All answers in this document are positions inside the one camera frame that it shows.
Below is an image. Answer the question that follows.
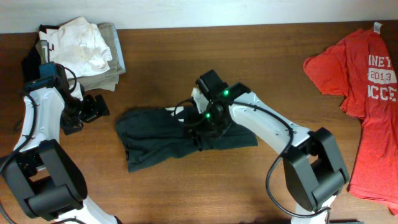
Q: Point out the dark green t-shirt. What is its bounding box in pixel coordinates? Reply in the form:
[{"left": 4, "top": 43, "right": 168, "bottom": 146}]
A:
[{"left": 115, "top": 108, "right": 258, "bottom": 173}]

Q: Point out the red printed t-shirt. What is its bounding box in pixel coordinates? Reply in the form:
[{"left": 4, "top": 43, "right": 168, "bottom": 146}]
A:
[{"left": 303, "top": 22, "right": 397, "bottom": 215}]

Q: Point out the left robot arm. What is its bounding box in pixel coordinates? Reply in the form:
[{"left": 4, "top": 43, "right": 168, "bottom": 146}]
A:
[{"left": 1, "top": 62, "right": 120, "bottom": 224}]

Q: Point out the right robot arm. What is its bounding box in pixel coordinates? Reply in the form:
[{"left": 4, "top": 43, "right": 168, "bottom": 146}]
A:
[{"left": 191, "top": 70, "right": 349, "bottom": 223}]

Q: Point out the olive folded garment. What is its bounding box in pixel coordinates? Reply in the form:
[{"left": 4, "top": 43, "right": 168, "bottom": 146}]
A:
[{"left": 35, "top": 22, "right": 126, "bottom": 92}]

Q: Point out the white folded shirt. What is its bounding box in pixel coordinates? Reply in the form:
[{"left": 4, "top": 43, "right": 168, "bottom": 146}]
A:
[{"left": 39, "top": 17, "right": 113, "bottom": 79}]

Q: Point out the light blue folded garment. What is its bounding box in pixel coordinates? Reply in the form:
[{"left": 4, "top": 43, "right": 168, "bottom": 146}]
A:
[{"left": 113, "top": 26, "right": 126, "bottom": 73}]

